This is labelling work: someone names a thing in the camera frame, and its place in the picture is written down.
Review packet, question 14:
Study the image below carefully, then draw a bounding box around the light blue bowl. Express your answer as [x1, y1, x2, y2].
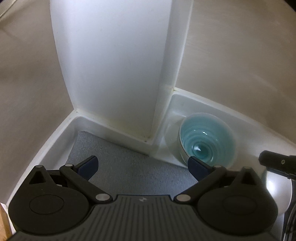
[178, 113, 237, 168]

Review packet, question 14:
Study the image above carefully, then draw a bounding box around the grey counter mat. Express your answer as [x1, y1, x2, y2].
[67, 132, 197, 197]

